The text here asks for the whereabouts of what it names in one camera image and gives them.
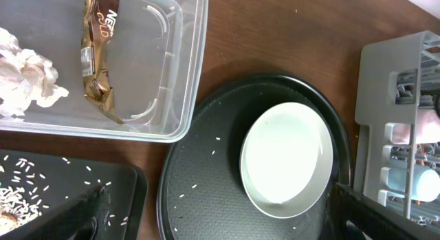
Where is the food scraps pile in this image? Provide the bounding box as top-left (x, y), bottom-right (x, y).
top-left (0, 153), bottom-right (114, 234)

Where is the clear plastic storage bin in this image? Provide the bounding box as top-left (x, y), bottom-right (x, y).
top-left (1, 0), bottom-right (209, 142)

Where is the grey dishwasher rack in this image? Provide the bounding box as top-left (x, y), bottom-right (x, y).
top-left (353, 31), bottom-right (439, 232)

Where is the blue cup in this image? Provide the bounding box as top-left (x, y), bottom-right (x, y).
top-left (387, 164), bottom-right (439, 202)

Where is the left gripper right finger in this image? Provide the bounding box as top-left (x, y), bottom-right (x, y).
top-left (328, 183), bottom-right (439, 240)

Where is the black rectangular tray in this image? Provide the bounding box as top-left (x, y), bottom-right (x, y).
top-left (1, 149), bottom-right (149, 239)

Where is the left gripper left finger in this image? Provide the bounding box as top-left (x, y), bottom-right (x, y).
top-left (1, 186), bottom-right (111, 240)

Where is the white tissue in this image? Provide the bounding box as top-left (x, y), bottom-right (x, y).
top-left (1, 28), bottom-right (69, 118)

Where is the round black serving tray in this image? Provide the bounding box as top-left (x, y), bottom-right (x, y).
top-left (157, 74), bottom-right (352, 239)

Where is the gold brown snack wrapper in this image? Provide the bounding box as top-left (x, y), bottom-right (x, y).
top-left (80, 0), bottom-right (123, 124)

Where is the grey round plate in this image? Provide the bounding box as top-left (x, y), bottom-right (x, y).
top-left (239, 102), bottom-right (333, 219)

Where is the pink cup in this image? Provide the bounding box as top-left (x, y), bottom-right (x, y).
top-left (391, 109), bottom-right (439, 144)

